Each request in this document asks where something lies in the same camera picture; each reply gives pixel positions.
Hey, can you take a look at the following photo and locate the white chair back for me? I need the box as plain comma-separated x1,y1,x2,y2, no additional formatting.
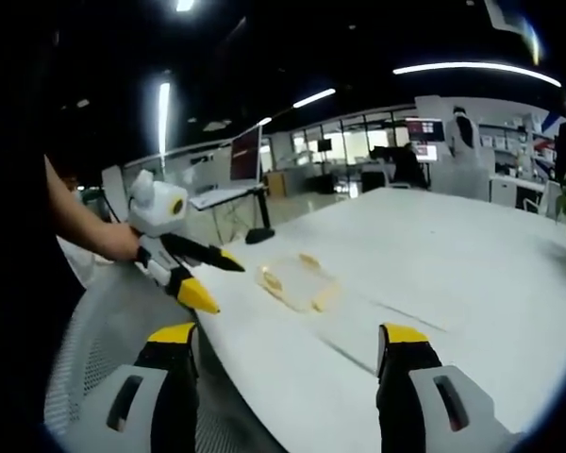
100,164,129,224

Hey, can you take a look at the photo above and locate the white low cabinet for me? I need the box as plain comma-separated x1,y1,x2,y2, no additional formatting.
488,174,547,210

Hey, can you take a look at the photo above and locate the white side desk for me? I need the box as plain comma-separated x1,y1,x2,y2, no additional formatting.
188,184,268,212

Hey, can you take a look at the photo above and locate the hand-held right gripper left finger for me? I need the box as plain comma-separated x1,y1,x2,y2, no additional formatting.
73,322,200,453

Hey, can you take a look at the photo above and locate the person's left hand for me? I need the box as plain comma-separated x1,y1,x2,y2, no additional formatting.
93,220,142,263

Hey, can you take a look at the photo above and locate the white mesh office chair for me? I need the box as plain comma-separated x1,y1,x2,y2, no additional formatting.
44,254,246,453

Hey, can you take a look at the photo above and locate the wooden cabinet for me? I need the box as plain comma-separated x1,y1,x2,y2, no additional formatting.
265,171,288,198

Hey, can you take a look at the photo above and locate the person's black shirt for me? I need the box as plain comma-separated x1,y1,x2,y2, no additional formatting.
0,141,86,426

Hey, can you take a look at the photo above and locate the long ceiling light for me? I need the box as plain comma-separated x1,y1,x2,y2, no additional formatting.
157,81,172,158
391,60,563,89
291,87,337,109

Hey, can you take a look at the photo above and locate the background computer monitor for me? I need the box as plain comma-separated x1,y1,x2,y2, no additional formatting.
413,143,440,164
404,117,444,143

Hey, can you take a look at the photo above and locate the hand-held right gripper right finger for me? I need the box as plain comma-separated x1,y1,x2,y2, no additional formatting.
375,323,524,453

